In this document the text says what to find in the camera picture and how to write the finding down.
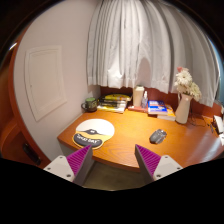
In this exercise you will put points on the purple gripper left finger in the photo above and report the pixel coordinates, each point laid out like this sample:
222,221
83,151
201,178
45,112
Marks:
74,167

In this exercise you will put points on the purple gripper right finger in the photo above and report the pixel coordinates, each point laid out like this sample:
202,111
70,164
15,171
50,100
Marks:
154,167

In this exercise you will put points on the grey computer mouse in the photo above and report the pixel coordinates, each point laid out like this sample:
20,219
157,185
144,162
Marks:
158,136

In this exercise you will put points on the round printed mouse pad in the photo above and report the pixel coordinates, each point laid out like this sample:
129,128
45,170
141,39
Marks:
94,132

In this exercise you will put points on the yellow book under blue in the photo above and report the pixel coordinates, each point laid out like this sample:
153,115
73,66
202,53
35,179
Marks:
170,114

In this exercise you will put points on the red tray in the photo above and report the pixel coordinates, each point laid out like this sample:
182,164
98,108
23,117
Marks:
138,109

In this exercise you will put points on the white ceramic vase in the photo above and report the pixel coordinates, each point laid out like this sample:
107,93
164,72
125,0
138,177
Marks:
183,109

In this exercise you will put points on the clear spray bottle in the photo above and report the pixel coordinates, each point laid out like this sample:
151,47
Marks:
144,100

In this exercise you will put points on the dark green mug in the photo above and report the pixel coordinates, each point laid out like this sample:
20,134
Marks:
90,104

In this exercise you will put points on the stack of lower books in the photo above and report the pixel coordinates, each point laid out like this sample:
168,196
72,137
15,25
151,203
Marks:
112,106

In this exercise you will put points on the white cylindrical container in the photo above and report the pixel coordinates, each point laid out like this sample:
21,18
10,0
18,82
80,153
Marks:
137,95

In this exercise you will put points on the yellow black top book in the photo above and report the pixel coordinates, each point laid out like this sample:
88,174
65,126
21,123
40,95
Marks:
117,97

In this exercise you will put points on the white power adapter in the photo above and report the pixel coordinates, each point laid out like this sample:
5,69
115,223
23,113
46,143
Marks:
219,124

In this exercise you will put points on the white pink flower bouquet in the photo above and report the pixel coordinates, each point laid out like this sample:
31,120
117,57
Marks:
185,85

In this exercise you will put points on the white curtain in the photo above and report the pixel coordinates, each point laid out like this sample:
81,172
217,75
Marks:
134,42

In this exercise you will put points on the white wall panel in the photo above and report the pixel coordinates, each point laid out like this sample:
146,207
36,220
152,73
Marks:
44,80

